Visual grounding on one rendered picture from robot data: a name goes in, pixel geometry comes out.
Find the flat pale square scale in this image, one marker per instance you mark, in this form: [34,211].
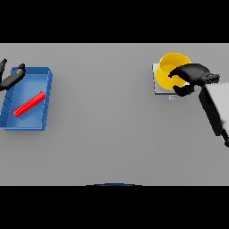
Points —
[157,86]

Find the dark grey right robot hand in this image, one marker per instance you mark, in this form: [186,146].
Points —
[193,73]

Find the red beaker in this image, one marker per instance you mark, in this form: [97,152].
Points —
[29,104]

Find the blue tray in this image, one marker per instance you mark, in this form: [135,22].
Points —
[27,98]

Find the thin dark arc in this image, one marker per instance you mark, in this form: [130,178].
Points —
[114,184]

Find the yellow bowl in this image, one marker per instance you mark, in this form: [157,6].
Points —
[170,70]

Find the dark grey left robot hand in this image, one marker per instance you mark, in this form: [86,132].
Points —
[12,78]

